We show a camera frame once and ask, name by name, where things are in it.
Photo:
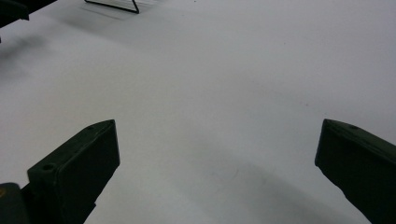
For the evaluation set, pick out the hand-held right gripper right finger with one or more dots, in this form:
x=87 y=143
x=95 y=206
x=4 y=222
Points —
x=361 y=168

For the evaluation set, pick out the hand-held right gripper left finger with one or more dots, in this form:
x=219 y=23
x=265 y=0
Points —
x=74 y=174

